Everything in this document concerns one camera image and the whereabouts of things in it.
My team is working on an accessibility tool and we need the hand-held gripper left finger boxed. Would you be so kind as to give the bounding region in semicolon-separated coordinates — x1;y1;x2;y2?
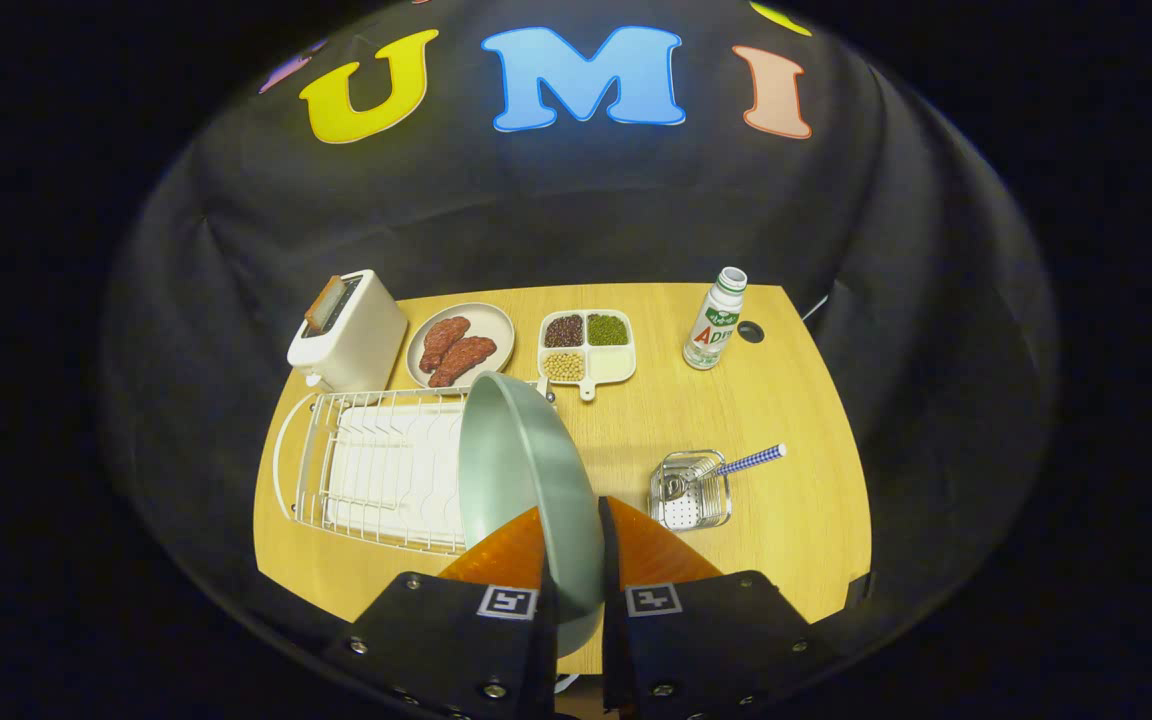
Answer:
321;505;557;720

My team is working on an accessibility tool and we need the white drain tray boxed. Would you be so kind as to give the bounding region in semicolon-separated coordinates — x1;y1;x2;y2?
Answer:
326;402;467;549

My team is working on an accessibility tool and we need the beige round plate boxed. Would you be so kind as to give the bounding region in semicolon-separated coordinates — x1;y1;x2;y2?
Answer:
405;302;516;391

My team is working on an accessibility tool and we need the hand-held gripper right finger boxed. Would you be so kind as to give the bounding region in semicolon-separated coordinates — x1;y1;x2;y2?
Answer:
596;495;842;720

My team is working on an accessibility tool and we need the brown toast slice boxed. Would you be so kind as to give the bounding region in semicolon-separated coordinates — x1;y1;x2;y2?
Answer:
304;276;345;333

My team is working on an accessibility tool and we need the green plate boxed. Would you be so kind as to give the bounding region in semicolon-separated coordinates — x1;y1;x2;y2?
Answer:
458;371;605;658

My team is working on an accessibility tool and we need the checked handle spoon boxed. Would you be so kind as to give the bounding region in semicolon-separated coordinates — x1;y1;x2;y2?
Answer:
661;444;788;501

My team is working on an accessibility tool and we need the clear perforated basket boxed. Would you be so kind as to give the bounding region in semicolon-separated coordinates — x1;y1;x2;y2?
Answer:
648;449;733;531

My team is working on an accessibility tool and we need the black backdrop cloth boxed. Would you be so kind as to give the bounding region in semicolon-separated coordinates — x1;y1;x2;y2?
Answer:
101;0;1062;681

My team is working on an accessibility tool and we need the white drink bottle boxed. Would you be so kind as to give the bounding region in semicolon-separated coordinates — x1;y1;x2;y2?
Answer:
682;266;748;371

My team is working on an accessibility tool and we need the white divided tray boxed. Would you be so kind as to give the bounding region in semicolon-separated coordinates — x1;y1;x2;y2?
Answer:
537;309;637;402

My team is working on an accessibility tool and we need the red meat slice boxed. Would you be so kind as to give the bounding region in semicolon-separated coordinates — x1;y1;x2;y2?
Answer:
428;336;498;388
419;316;472;374

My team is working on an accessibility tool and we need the white toaster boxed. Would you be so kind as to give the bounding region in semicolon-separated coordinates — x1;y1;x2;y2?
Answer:
287;269;408;394

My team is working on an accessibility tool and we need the white wire dish rack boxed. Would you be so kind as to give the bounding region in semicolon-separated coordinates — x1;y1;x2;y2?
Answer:
273;385;557;556

